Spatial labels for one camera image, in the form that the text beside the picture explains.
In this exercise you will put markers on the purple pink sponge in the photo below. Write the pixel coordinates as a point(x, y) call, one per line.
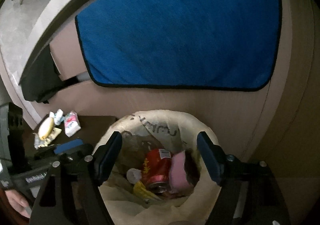
point(178, 178)

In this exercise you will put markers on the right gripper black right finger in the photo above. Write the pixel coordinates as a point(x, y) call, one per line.
point(213, 157)

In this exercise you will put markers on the pink white tissue pack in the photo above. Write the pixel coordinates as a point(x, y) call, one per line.
point(71, 123)

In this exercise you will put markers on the person's left hand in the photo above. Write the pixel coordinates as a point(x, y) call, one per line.
point(18, 202)

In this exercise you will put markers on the blue hanging towel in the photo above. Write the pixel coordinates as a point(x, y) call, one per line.
point(188, 44)

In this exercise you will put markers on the white kitchen countertop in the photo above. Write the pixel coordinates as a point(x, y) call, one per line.
point(23, 23)

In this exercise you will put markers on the trash bin with white liner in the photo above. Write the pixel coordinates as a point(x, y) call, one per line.
point(126, 198)

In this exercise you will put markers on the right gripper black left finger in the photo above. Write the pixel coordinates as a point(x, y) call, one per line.
point(105, 157)

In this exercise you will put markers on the red crushed soda can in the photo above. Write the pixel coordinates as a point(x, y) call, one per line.
point(155, 172)

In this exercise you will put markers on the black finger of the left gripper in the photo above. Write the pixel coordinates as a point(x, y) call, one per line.
point(67, 146)

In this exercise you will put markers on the crumpled yellow grey wrapper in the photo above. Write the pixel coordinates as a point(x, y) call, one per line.
point(41, 143)

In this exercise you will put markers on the white blue plastic bag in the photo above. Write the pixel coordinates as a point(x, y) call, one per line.
point(57, 117)

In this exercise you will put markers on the black hanging cloth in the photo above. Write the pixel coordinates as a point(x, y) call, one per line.
point(43, 80)

